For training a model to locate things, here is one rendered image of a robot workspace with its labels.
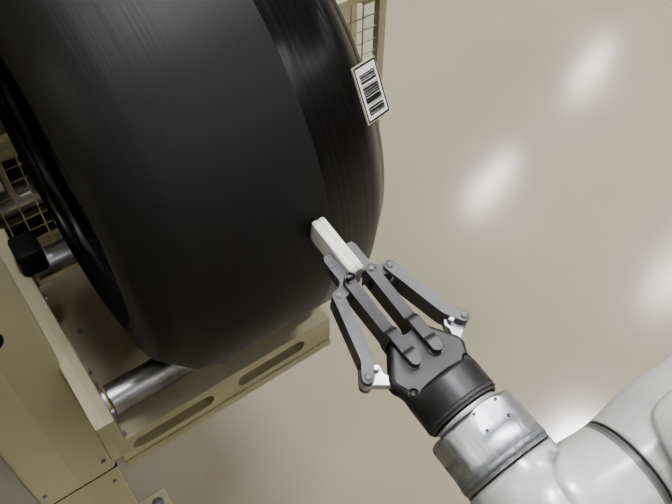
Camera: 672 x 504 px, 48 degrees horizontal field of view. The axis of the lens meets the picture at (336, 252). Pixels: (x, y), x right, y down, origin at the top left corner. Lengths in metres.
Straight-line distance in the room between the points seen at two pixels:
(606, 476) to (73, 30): 0.57
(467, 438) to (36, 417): 0.68
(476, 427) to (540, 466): 0.06
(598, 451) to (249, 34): 0.47
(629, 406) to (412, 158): 2.03
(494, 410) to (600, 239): 1.89
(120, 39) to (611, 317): 1.87
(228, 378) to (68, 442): 0.27
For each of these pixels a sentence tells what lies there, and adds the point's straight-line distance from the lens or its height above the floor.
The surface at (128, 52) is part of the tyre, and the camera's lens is 0.69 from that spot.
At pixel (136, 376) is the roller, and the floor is 0.92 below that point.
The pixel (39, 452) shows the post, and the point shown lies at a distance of 1.23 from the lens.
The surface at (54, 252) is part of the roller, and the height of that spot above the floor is 0.92.
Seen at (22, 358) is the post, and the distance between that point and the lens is 1.04.
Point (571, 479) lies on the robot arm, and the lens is 0.65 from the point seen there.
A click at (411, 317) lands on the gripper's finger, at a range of 0.71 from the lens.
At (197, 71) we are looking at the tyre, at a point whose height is 1.41.
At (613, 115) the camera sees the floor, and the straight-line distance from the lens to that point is 2.97.
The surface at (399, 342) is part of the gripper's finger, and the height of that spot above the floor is 1.24.
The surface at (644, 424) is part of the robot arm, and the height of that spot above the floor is 1.26.
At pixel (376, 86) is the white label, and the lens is 0.79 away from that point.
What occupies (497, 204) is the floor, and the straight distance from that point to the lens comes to 2.53.
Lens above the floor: 1.83
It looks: 51 degrees down
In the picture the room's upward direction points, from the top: straight up
